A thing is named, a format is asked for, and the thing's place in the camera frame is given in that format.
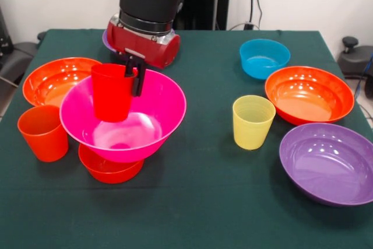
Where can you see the black pedestal leg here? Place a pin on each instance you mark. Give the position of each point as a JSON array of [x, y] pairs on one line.
[[24, 52], [355, 59]]

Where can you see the red cup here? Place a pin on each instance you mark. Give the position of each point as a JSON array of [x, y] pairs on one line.
[[110, 97]]

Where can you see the blue bowl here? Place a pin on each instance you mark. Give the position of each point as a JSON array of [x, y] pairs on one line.
[[265, 62]]

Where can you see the large orange bowl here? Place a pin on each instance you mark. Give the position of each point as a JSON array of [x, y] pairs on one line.
[[309, 94], [52, 82]]

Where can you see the black side stand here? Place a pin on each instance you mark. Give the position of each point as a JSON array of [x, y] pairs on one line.
[[8, 68]]

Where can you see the dark green tablecloth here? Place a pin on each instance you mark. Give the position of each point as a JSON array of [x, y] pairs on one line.
[[186, 202]]

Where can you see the large pink bowl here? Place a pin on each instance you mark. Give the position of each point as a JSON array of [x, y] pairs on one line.
[[157, 109]]

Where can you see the purple bowl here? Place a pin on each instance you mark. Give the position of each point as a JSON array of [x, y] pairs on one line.
[[105, 40], [326, 164]]

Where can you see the yellow cup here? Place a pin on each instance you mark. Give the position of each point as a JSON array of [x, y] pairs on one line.
[[253, 129]]

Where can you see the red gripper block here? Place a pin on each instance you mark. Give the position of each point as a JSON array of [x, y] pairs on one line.
[[140, 47]]

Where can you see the orange cup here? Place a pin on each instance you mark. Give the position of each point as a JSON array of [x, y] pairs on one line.
[[40, 141]]

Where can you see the small orange bowl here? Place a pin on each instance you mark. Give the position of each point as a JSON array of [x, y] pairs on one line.
[[110, 173]]

